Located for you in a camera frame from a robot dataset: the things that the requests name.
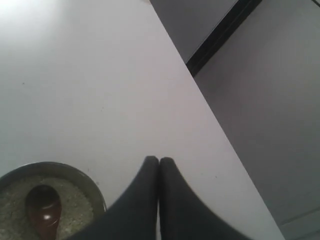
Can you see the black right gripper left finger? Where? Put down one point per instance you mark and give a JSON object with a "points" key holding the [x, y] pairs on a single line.
{"points": [[134, 215]]}

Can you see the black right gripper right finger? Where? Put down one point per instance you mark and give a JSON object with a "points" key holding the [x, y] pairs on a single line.
{"points": [[183, 216]]}

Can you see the brown wooden spoon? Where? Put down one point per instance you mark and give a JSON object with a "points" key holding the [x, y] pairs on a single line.
{"points": [[43, 209]]}

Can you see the steel bowl with rice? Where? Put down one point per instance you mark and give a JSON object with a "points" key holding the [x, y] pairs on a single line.
{"points": [[81, 199]]}

